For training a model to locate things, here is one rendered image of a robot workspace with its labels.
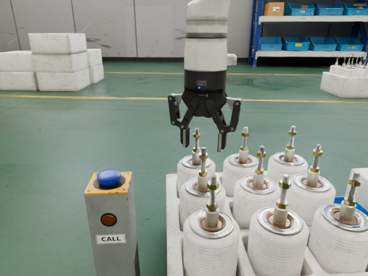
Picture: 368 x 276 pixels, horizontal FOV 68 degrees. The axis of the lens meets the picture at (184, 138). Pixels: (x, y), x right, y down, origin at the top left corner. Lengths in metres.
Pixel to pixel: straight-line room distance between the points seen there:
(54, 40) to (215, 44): 2.60
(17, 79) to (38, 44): 0.44
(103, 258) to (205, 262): 0.18
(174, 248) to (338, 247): 0.28
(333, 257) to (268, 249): 0.12
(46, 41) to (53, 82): 0.38
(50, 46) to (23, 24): 3.65
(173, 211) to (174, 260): 0.14
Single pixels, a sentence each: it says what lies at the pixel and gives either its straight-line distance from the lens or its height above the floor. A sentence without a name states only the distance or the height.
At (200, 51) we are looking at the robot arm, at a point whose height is 0.53.
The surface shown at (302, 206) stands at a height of 0.22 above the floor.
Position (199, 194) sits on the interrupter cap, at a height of 0.25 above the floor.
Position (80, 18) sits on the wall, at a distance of 6.09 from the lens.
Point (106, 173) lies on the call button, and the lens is 0.49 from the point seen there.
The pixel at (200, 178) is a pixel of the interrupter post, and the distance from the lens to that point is 0.56.
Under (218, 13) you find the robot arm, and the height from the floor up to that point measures 0.58.
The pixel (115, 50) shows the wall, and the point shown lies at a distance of 5.88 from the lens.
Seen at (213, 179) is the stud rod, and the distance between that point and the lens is 0.44.
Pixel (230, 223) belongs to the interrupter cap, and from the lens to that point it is 0.49.
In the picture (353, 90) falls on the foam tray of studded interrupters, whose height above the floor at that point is 0.07.
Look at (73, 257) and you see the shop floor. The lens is 0.84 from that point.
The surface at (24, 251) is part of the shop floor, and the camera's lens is 0.91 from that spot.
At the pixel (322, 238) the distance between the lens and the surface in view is 0.56.
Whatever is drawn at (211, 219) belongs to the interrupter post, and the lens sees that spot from 0.47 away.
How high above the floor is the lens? 0.55
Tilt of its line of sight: 21 degrees down
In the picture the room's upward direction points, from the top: straight up
